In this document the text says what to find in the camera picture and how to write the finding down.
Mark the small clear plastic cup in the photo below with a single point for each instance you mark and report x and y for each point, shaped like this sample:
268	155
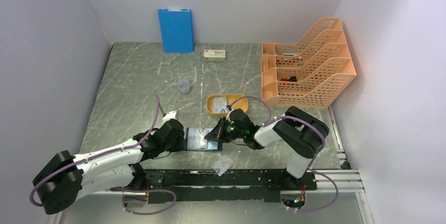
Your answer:
184	86

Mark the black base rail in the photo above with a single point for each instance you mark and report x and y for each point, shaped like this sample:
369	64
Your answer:
206	185

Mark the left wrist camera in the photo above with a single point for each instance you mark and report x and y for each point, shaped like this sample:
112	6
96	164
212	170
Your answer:
170	115

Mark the red black item in rack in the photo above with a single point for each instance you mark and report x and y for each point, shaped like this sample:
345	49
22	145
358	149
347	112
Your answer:
290	79

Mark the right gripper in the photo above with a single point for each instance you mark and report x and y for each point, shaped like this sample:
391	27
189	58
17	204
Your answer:
217	134

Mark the orange oval tray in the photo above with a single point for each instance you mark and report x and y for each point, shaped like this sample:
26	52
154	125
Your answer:
242	103

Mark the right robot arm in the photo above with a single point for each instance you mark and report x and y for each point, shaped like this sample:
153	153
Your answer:
303	133

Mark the white VIP credit card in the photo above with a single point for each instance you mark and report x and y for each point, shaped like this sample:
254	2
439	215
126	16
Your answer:
219	105

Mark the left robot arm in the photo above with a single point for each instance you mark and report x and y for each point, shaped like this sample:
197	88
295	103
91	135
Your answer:
67	178

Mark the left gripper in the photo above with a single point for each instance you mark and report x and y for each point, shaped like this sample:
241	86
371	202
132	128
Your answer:
181	144

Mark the orange mesh file rack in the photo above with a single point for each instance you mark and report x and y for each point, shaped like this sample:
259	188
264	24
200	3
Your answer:
321	61

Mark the blue card holder wallet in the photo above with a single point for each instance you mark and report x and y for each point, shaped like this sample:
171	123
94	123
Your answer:
213	146

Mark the blue folder box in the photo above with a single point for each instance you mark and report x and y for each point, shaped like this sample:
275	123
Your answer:
176	30

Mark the small red white box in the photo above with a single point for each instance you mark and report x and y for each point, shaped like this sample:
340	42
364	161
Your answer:
214	55

